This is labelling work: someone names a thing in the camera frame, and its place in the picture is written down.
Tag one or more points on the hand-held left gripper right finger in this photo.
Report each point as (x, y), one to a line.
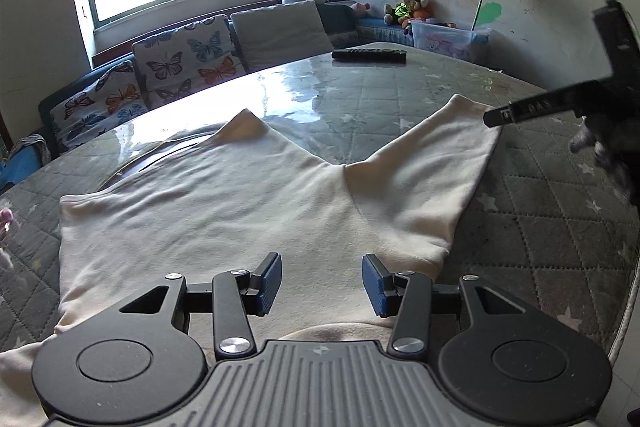
(376, 287)

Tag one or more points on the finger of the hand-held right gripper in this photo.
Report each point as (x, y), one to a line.
(535, 104)

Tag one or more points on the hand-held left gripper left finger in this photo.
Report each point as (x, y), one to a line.
(270, 283)

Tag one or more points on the cream shorts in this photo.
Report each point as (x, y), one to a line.
(240, 212)

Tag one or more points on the person's right hand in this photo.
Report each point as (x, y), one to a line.
(617, 152)

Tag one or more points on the clear plastic storage box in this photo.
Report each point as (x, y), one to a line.
(445, 39)

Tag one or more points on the brown teddy bear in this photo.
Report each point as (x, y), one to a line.
(407, 9)

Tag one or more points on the black remote control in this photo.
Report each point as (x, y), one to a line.
(369, 55)

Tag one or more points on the pink plush toy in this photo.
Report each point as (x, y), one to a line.
(361, 8)

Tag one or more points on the blue sofa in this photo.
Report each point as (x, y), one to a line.
(345, 19)

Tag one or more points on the large butterfly print cushion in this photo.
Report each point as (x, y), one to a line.
(187, 59)

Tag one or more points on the small butterfly print cushion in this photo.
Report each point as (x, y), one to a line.
(102, 107)

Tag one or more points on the plain grey cushion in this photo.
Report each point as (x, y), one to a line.
(280, 34)

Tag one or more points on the blue cloth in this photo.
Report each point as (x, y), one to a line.
(22, 162)

